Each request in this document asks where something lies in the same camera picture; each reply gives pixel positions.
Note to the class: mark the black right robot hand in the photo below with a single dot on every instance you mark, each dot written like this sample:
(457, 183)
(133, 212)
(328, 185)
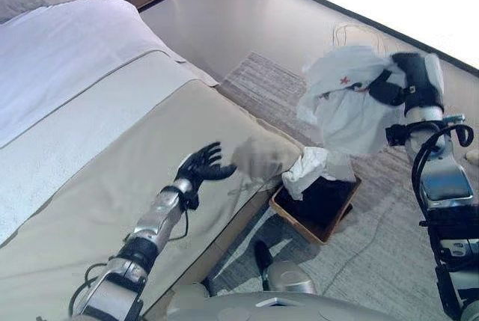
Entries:
(415, 74)

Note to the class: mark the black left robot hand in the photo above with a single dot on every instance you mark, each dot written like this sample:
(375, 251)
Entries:
(204, 165)

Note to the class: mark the white garment with star print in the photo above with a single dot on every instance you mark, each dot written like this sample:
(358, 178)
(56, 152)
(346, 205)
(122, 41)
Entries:
(348, 119)

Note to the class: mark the pale grey garment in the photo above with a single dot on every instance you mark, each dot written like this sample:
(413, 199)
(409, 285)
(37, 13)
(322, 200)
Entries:
(307, 167)

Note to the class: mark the black garment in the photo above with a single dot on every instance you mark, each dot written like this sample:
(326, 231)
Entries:
(318, 205)

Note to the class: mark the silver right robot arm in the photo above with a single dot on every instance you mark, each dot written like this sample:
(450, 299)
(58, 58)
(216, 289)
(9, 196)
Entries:
(445, 182)

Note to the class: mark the beige bed throw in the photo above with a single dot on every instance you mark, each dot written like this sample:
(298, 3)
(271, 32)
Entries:
(131, 156)

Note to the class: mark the brown wicker basket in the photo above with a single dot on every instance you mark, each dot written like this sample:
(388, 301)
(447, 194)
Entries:
(318, 236)

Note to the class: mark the small oval cream rug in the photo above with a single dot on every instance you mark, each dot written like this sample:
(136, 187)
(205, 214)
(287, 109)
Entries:
(355, 34)

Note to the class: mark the small beige floor object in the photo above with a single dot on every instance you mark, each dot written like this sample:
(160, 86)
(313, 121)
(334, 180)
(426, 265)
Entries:
(473, 156)

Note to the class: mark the grey striped rug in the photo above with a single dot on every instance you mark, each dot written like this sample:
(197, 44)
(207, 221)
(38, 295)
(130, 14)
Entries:
(269, 81)

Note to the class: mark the pale grey folded blanket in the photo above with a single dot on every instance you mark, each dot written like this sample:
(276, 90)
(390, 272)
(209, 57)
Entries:
(93, 111)

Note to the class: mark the silver left robot leg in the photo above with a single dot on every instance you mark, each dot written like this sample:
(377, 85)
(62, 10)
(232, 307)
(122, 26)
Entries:
(191, 291)

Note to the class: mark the silver robot leg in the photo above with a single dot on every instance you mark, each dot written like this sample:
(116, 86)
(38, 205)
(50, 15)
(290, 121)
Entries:
(191, 291)
(288, 276)

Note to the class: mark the silver right robot leg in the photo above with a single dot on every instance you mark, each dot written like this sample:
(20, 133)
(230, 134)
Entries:
(288, 276)

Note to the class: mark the grey robot torso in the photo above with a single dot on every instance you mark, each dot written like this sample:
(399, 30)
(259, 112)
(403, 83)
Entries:
(262, 313)

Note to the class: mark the white duvet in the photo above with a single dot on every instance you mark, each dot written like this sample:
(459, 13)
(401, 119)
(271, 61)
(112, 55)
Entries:
(75, 48)

